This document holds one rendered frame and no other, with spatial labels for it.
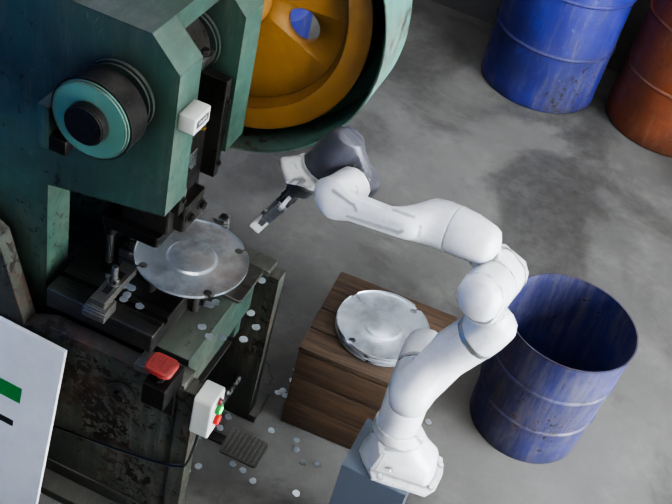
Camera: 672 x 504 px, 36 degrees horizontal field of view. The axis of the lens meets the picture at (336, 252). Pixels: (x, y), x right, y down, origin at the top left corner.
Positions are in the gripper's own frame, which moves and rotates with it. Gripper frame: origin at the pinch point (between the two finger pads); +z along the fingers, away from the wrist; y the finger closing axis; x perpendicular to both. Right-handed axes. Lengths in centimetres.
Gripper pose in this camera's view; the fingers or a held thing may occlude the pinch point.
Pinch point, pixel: (261, 221)
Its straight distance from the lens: 260.6
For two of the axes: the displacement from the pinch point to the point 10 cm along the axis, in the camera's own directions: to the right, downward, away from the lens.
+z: -5.8, 4.9, 6.5
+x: -7.4, -6.5, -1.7
